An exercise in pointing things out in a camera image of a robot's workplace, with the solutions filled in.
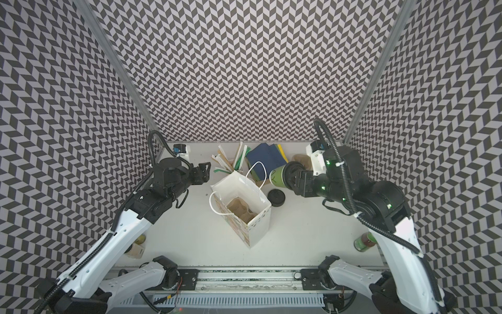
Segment stack of pulp cup carriers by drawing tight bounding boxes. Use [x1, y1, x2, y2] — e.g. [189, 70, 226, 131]
[291, 154, 312, 170]

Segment pulp cup carrier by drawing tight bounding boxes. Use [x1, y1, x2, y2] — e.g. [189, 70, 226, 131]
[227, 197, 257, 224]

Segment cartoon animal paper bag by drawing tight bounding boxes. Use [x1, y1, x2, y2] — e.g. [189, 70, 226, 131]
[209, 171, 272, 249]

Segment dark blue napkin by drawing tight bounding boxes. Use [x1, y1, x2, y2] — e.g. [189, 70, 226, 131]
[246, 143, 288, 181]

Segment green paper cup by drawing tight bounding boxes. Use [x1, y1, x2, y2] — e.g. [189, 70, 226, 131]
[269, 164, 286, 188]

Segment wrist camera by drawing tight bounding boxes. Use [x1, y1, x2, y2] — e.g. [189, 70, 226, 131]
[306, 139, 326, 176]
[173, 143, 191, 162]

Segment yellow napkin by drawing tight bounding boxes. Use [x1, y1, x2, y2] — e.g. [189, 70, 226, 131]
[276, 144, 289, 163]

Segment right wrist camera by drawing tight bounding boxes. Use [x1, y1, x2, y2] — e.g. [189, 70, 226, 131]
[306, 139, 326, 176]

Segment cardboard napkin box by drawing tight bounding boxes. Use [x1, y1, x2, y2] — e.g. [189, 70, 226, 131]
[255, 178, 270, 188]

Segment metal base rail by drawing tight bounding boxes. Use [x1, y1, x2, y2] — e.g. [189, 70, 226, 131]
[93, 266, 420, 314]

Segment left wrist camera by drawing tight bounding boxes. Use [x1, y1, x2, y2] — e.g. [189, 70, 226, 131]
[173, 143, 191, 162]

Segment brown tea bottle yellow cap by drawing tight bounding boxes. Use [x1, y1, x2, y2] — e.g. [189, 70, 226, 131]
[353, 232, 377, 253]

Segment black cup lid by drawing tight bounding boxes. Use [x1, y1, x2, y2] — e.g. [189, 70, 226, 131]
[282, 161, 307, 190]

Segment yellow-green drink bottle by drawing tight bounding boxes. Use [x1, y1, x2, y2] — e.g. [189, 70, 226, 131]
[134, 234, 146, 245]

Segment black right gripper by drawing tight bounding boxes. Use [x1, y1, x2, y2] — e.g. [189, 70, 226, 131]
[288, 169, 352, 205]

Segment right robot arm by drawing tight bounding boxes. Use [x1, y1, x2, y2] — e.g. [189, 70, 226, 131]
[286, 119, 457, 313]

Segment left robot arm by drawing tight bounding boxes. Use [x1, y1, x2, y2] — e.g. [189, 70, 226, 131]
[35, 131, 211, 313]

